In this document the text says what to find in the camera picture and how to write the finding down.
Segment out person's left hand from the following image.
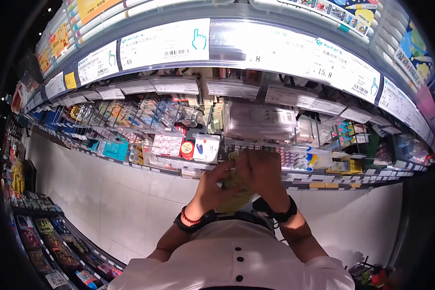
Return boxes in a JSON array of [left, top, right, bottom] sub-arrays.
[[185, 160, 244, 220]]

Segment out person's right hand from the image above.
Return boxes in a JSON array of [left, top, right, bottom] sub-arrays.
[[236, 149, 294, 214]]

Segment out person's left fingers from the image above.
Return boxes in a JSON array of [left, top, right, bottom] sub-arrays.
[[203, 160, 244, 203]]

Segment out yellow-green packet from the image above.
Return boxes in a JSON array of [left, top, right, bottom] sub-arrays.
[[216, 152, 256, 214]]

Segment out black wrist band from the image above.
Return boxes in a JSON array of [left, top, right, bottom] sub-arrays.
[[253, 195, 298, 223], [174, 209, 217, 234]]

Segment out full shop shelf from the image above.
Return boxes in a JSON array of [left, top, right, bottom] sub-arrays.
[[11, 0, 435, 191], [0, 116, 127, 290]]

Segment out person's body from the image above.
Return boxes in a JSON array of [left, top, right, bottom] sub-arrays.
[[107, 211, 356, 290]]

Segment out red flower plant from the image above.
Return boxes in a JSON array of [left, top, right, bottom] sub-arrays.
[[348, 259, 397, 290]]

